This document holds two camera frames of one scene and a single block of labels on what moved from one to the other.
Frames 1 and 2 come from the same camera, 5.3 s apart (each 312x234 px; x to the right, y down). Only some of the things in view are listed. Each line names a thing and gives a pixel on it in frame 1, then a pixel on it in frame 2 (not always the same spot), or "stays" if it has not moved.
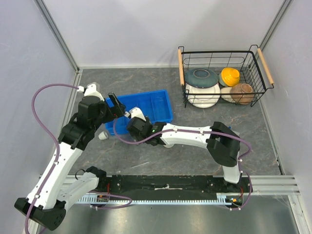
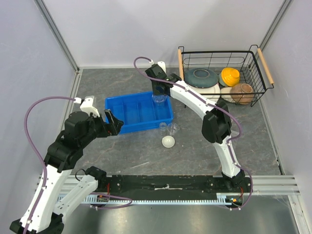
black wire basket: [223, 77] stays
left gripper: [118, 107] → [114, 126]
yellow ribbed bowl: [230, 76] stays
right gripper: [135, 137] → [155, 91]
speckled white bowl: [225, 93] stays
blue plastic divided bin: [155, 105] stays
